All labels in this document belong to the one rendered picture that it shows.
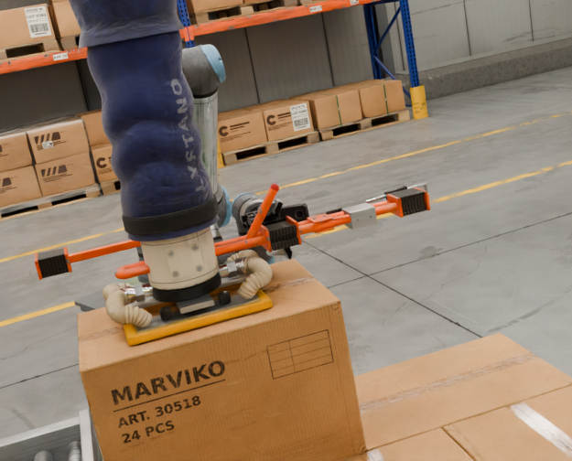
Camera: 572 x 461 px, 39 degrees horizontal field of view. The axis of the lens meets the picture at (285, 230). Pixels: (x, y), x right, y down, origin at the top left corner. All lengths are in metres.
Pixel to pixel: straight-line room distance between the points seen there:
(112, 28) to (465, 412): 1.26
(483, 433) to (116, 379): 0.88
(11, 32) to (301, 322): 7.45
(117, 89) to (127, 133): 0.10
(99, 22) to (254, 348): 0.78
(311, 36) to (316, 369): 9.43
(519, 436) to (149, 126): 1.12
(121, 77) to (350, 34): 9.66
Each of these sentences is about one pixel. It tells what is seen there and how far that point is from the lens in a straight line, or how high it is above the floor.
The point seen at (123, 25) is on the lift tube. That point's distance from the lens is 1.78.
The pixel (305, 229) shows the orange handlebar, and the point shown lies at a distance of 1.99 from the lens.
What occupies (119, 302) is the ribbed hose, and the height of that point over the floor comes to 1.03.
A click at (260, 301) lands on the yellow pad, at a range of 1.89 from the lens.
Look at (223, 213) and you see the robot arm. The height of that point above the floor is 0.97.
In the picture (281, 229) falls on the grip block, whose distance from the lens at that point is 1.95.
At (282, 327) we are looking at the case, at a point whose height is 0.92.
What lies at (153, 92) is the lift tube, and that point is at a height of 1.48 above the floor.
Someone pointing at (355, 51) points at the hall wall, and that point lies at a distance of 11.41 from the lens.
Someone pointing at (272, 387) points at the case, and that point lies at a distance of 1.89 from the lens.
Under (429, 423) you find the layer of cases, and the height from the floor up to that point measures 0.54.
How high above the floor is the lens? 1.60
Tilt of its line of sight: 15 degrees down
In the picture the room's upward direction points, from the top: 11 degrees counter-clockwise
